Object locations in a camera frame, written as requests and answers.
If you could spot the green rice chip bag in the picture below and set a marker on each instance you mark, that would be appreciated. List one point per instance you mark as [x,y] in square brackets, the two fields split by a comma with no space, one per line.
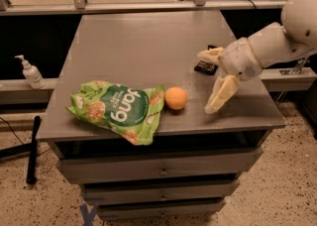
[131,113]

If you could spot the white pump bottle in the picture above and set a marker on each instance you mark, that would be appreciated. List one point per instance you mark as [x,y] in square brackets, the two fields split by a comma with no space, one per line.
[32,74]

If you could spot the black snack bar wrapper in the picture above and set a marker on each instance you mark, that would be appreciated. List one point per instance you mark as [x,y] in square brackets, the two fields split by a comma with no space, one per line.
[205,67]

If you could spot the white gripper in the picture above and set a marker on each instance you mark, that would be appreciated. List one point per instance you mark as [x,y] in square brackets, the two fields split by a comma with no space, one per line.
[238,58]

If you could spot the black stand leg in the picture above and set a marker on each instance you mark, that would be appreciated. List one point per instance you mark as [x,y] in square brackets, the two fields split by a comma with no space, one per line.
[30,148]

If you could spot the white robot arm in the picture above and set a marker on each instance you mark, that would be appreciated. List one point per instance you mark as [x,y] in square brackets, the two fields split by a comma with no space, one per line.
[293,37]

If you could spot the orange fruit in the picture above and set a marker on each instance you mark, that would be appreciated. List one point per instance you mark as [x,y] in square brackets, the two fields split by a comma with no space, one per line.
[175,98]

